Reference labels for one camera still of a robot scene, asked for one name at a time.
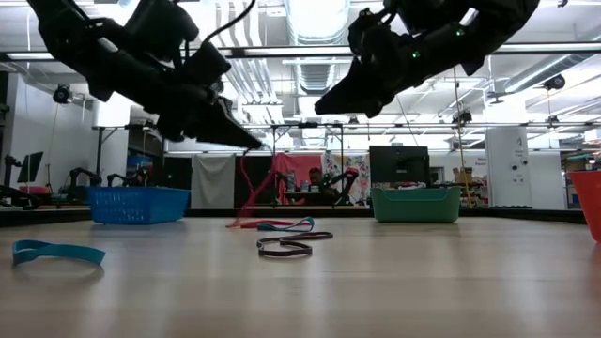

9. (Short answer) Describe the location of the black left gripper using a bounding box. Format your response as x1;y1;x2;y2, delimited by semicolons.
154;40;263;151

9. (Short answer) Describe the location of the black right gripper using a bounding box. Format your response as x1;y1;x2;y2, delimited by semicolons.
313;8;470;119

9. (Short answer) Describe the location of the long red rubber band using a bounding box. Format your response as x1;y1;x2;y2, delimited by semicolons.
241;219;298;230

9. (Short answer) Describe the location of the blue rubber band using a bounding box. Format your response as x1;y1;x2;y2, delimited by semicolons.
11;238;107;267
255;216;316;233

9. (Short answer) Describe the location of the long black rubber band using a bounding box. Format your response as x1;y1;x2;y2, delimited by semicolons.
255;236;315;259

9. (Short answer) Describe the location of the grey hanging cloth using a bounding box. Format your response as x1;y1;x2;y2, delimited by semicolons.
190;153;237;210

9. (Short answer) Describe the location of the red hanging cloth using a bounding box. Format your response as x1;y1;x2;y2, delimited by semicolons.
273;151;325;204

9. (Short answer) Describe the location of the floral hanging cloth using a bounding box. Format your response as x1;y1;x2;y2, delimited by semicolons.
322;150;372;207

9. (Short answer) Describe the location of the black monitor box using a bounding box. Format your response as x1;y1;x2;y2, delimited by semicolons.
368;145;431;188

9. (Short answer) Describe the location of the person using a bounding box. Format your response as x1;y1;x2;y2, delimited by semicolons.
307;166;340;207

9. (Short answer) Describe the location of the blue plastic basket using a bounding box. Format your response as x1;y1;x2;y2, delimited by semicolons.
86;185;192;225

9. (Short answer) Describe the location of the teal plastic basket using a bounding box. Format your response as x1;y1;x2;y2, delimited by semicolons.
369;185;463;224

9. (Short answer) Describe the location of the white cabinet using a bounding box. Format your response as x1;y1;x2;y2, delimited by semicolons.
484;125;532;210

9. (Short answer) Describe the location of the small black monitor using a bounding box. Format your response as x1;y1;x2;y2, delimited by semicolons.
16;150;45;185

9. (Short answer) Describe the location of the orange plastic basket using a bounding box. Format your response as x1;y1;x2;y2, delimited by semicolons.
566;169;601;244

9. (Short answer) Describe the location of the silver ceiling duct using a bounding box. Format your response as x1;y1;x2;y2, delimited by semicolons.
284;0;352;98

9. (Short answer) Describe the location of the black table frame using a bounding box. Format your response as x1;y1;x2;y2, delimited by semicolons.
0;205;588;227

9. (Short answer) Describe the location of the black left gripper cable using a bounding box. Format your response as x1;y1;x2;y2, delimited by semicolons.
200;0;258;44

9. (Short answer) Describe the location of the black ceiling camera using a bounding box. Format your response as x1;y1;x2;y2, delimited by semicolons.
52;83;75;105
543;73;567;92

